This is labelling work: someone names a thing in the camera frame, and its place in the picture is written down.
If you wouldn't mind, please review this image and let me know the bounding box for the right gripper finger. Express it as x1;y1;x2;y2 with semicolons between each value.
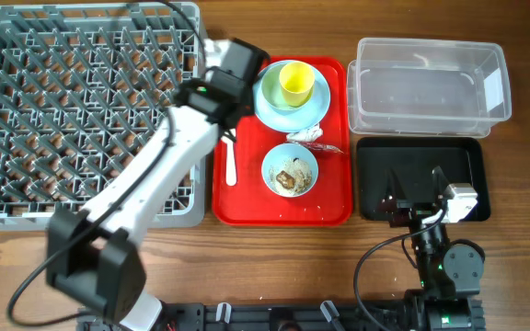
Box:
432;166;450;200
382;168;406;202

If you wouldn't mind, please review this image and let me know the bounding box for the red snack wrapper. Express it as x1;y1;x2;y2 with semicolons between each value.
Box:
298;142;343;154

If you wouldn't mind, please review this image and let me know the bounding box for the food scraps and rice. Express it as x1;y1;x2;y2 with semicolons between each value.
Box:
269;158;313;197

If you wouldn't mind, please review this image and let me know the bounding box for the red plastic tray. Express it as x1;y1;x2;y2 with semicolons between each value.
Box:
212;57;353;227

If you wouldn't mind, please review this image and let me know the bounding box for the grey dishwasher rack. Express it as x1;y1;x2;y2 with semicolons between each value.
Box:
0;1;205;232

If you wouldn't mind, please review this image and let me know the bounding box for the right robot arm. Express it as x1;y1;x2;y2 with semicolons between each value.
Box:
376;166;486;330

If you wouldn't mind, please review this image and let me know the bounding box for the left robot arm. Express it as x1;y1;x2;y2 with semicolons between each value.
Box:
45;39;270;330

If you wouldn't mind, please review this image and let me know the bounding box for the clear plastic bin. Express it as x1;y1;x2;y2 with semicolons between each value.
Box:
347;38;513;138

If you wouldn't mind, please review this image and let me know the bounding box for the green bowl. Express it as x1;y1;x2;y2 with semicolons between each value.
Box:
261;61;314;111

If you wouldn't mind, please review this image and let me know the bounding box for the small light blue bowl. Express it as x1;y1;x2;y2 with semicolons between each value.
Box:
261;143;318;198

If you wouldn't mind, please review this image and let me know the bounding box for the yellow cup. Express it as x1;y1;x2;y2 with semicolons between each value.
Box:
279;61;316;107

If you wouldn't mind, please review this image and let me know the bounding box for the light blue plate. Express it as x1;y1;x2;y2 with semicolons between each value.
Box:
253;60;331;133

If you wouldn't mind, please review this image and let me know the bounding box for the white napkin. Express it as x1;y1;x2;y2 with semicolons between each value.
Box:
286;124;323;143

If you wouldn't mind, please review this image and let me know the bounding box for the white plastic fork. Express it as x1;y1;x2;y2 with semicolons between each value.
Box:
222;129;237;187

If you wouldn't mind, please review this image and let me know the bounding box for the black plastic tray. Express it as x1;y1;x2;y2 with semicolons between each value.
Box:
356;137;491;222

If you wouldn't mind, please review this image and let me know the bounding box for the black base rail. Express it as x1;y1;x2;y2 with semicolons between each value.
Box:
75;299;485;331

